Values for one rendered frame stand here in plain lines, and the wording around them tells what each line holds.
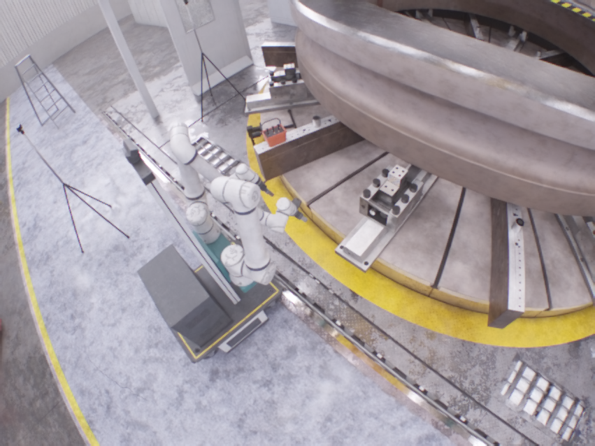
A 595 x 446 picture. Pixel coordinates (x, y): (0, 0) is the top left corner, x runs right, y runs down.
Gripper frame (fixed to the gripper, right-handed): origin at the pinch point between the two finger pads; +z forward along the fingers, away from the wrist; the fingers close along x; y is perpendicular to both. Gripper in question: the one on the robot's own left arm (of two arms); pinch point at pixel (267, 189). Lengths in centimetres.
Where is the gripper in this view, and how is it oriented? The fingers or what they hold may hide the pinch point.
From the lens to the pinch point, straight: 252.1
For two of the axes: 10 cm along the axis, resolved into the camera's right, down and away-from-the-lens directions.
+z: 5.1, 3.9, 7.7
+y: 6.9, -7.1, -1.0
